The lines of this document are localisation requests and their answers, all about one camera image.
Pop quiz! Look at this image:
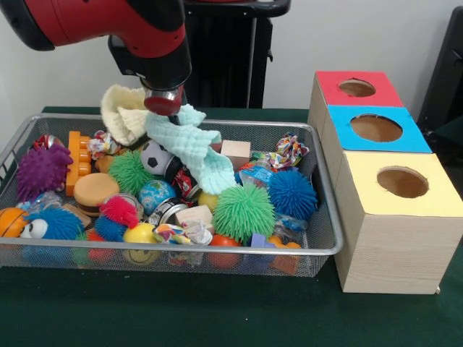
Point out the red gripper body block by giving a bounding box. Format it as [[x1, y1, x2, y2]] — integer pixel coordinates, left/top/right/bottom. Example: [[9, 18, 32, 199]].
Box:
[[143, 92, 182, 116]]

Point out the mint knitted cloth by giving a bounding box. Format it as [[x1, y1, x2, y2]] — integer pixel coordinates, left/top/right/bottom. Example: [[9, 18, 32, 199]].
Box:
[[144, 103, 242, 196]]

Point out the cream knitted cloth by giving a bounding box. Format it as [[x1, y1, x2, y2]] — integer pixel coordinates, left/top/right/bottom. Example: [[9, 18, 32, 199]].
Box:
[[100, 85, 150, 146]]

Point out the clear mesh toy bin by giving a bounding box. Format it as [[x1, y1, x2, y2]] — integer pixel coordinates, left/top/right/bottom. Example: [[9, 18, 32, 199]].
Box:
[[0, 112, 344, 279]]

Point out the wooden three-hole box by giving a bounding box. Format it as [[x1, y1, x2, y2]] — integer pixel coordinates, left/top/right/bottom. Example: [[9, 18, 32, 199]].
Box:
[[306, 70, 463, 294]]

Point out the black and white soccer ball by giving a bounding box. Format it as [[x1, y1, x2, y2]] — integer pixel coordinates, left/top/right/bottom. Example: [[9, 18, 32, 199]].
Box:
[[140, 140, 171, 171]]

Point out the small green spiky ball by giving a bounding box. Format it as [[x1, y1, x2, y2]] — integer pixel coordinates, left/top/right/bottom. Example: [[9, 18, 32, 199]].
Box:
[[108, 150, 156, 196]]

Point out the plain wooden cube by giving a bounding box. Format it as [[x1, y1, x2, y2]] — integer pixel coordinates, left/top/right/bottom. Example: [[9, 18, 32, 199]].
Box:
[[219, 140, 252, 171]]

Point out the orange toy burger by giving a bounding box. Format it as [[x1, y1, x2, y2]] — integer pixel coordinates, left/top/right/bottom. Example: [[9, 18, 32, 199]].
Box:
[[74, 172, 120, 217]]

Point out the pink spiky rubber ball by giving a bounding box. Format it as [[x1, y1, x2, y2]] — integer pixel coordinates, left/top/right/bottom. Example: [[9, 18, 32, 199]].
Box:
[[98, 197, 140, 228]]

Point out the green spiky rubber ball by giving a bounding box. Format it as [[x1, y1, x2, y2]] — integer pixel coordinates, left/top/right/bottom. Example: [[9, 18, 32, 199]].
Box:
[[212, 184, 276, 245]]

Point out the purple spiky rubber ball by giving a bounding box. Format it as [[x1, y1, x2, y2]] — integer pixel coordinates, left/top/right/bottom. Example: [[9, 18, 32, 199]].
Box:
[[16, 144, 74, 203]]

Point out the blue spiky rubber ball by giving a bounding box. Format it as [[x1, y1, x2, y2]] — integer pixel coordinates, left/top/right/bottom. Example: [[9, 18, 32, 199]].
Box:
[[268, 169, 318, 221]]

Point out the dark green tablecloth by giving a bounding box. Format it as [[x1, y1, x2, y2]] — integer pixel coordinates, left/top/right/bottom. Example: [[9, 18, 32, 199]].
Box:
[[428, 114, 463, 145], [0, 105, 463, 347]]

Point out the orange basketball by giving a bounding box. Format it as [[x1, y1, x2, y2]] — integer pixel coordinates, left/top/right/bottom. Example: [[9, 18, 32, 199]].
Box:
[[0, 207, 30, 239]]

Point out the black upright panel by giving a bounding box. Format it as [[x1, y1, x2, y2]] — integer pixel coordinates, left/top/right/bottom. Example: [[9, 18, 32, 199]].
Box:
[[415, 6, 463, 127]]

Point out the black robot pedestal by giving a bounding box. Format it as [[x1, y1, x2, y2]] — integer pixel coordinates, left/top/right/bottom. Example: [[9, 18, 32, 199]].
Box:
[[182, 0, 292, 108]]

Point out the multicolour knotted rope toy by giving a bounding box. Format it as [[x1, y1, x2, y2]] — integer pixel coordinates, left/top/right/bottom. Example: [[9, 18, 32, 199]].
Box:
[[249, 133, 310, 171]]

